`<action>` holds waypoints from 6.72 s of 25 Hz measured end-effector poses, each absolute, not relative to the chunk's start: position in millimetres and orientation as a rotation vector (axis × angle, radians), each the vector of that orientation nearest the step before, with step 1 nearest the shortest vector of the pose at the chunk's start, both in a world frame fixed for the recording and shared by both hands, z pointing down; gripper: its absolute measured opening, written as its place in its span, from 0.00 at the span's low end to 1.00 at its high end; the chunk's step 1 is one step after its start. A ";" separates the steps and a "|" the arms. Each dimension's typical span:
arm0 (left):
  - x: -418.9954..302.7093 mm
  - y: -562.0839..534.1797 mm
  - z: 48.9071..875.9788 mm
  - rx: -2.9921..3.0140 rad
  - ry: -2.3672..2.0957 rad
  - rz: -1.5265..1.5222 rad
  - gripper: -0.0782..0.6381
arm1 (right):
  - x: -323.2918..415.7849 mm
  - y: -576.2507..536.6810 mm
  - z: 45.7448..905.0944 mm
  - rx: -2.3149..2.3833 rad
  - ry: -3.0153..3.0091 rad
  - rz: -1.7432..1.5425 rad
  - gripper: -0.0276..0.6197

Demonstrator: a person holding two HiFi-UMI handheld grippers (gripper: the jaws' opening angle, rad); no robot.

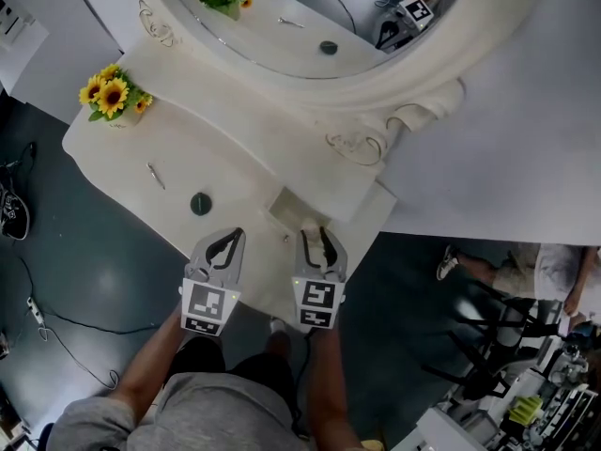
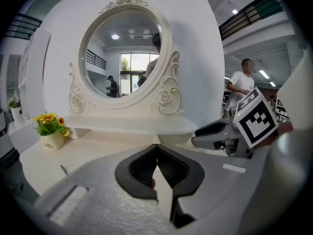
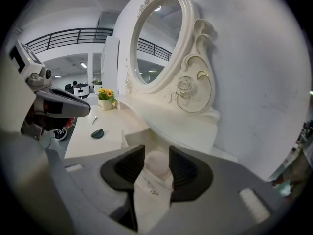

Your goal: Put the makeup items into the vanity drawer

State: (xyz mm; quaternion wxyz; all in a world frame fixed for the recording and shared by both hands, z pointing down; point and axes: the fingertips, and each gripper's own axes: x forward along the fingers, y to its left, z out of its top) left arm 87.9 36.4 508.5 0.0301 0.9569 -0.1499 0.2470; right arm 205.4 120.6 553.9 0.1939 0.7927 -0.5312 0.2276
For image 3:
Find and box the small green potted plant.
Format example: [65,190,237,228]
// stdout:
[92,78,103,93]

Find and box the dark green ball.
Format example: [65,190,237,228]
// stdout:
[90,128,106,139]

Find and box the sunflower bouquet in white pot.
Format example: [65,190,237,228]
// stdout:
[96,88,117,112]

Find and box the white service robot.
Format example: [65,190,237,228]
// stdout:
[72,83,90,99]

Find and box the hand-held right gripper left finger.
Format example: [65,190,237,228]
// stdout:
[64,144,145,232]

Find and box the oval mirror with cream frame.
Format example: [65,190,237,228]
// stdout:
[124,0,217,114]

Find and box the black balcony railing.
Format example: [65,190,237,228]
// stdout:
[25,27,114,54]

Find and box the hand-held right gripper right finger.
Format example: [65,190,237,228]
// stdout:
[151,145,285,235]

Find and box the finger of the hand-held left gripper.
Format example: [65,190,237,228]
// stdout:
[36,94,92,119]
[49,88,90,106]

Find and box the small cream drawer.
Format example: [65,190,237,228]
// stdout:
[121,128,177,208]

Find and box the white round ball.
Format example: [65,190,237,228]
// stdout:
[145,150,172,178]

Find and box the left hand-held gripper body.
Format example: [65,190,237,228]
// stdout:
[8,39,52,142]

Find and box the white vanity table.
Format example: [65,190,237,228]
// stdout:
[64,93,239,164]

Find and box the person's left hand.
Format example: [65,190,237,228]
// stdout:
[28,111,74,132]

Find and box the black white sneaker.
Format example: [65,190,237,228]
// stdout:
[54,127,68,141]

